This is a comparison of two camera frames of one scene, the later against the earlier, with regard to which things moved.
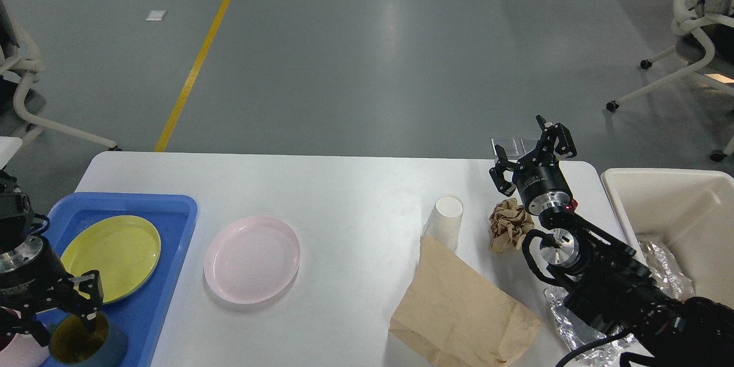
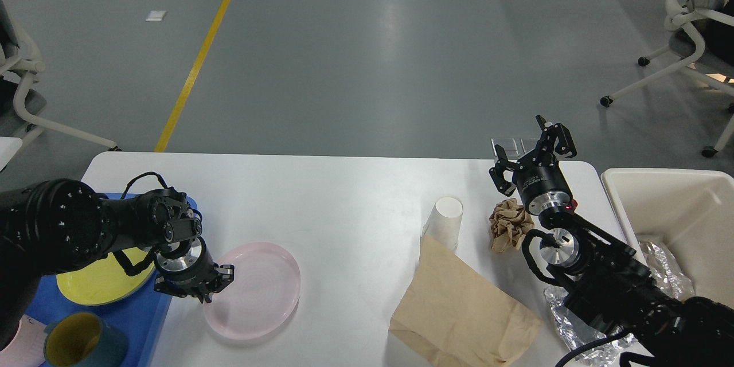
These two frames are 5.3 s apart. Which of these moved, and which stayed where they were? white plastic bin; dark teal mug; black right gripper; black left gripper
Moved: black left gripper
Stayed: dark teal mug; black right gripper; white plastic bin
